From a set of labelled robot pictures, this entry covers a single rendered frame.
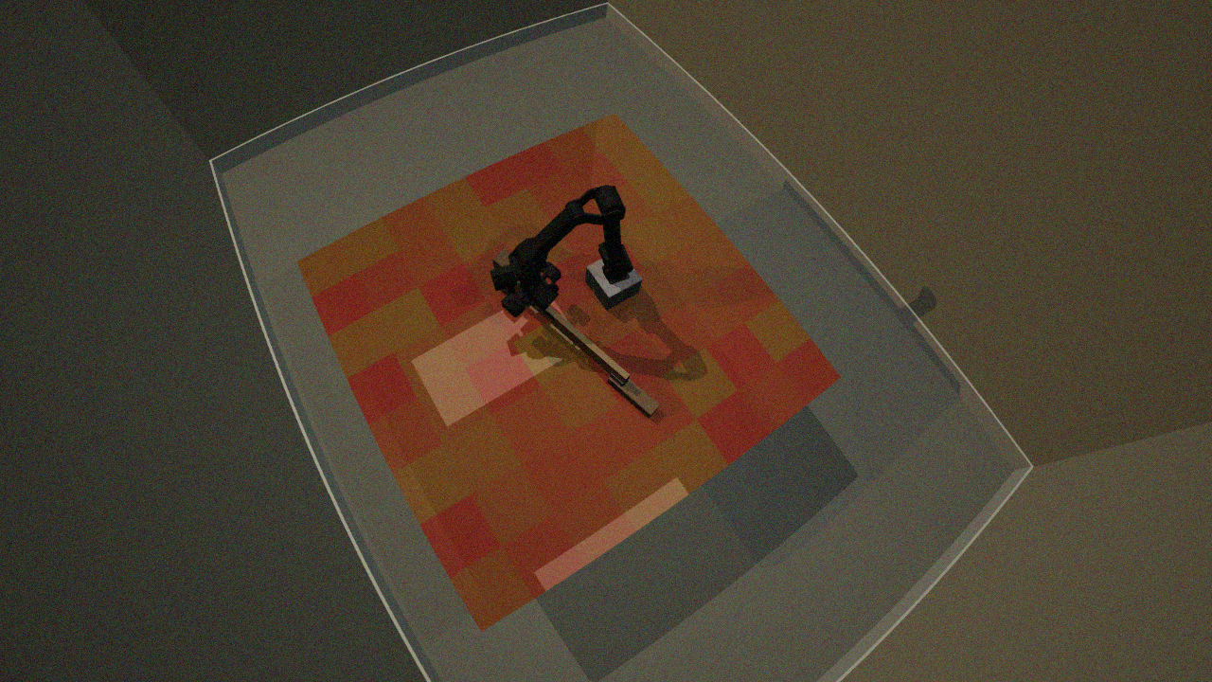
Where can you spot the long brown wooden rail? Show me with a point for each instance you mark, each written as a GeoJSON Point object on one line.
{"type": "Point", "coordinates": [583, 343]}

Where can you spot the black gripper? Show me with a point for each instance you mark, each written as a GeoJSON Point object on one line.
{"type": "Point", "coordinates": [516, 304]}

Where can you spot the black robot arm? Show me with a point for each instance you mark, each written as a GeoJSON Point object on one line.
{"type": "Point", "coordinates": [529, 257]}

